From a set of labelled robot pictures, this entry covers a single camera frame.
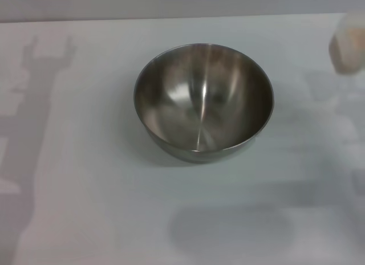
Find white rice grains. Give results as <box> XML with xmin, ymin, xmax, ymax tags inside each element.
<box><xmin>349</xmin><ymin>26</ymin><xmax>365</xmax><ymax>47</ymax></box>

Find stainless steel mixing bowl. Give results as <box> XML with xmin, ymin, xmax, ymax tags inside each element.
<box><xmin>133</xmin><ymin>42</ymin><xmax>275</xmax><ymax>165</ymax></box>

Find clear plastic measuring cup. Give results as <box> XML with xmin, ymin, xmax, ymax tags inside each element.
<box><xmin>327</xmin><ymin>8</ymin><xmax>365</xmax><ymax>76</ymax></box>

